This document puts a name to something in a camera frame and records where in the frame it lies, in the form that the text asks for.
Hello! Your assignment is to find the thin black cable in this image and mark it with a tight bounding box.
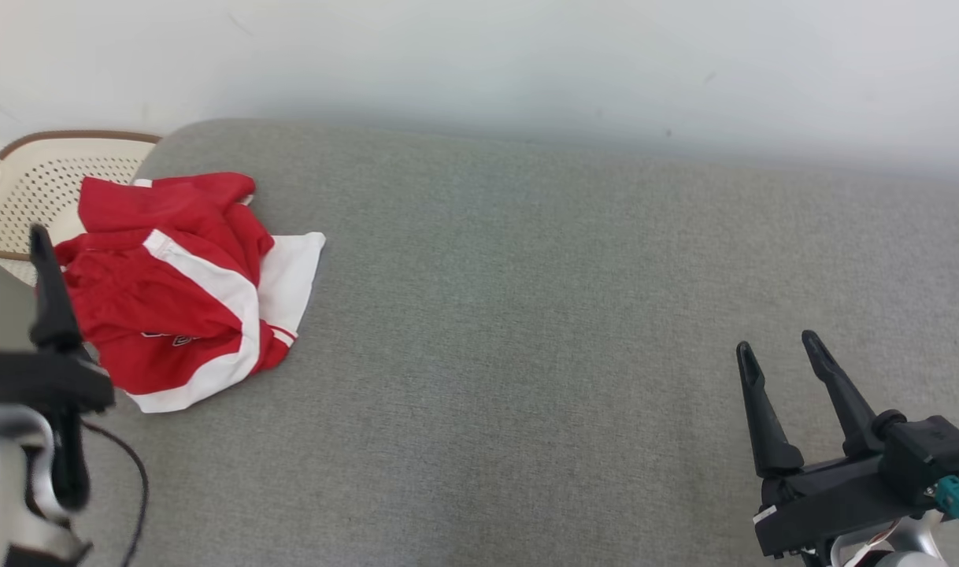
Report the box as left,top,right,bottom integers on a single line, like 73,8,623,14
82,421,150,567

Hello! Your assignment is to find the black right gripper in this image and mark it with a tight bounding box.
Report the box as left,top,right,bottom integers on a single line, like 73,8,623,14
736,331,959,560

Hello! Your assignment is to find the grey fabric sofa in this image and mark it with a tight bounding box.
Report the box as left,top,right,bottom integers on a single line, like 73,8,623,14
0,118,959,567

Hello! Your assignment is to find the cream perforated laundry basket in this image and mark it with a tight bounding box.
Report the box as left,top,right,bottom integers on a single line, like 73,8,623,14
0,130,163,286

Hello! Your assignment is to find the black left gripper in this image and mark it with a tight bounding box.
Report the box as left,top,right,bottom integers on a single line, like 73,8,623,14
0,224,117,415

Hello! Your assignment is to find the red white basketball jersey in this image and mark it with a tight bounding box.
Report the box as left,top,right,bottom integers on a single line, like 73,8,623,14
54,228,327,414

